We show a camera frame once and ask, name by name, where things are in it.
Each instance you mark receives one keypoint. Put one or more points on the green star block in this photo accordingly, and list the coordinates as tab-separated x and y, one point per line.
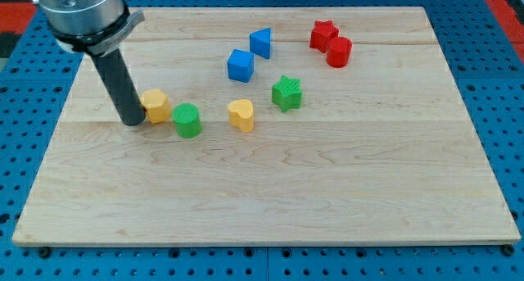
287	93

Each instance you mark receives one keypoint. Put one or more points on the red star block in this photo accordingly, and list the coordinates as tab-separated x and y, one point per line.
321	34

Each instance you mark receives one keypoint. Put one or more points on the wooden board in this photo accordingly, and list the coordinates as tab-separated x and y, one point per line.
382	152

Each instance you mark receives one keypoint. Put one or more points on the yellow heart block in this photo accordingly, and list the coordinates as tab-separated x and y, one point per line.
241	115

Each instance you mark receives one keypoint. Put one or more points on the blue cube block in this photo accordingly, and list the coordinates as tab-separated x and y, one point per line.
240	65

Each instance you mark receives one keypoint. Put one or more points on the green cylinder block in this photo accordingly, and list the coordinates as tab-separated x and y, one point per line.
186	118

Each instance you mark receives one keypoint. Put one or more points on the blue triangle block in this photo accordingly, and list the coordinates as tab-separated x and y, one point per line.
260	42

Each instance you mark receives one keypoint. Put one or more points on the yellow hexagon block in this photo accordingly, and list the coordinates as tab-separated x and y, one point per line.
156	105

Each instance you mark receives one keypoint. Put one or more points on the red cylinder block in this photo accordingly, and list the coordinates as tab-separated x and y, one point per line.
338	52

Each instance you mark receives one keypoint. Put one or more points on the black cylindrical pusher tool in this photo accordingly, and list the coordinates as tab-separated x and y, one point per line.
119	85

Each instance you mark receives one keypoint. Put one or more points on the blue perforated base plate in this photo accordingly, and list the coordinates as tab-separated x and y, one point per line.
480	40

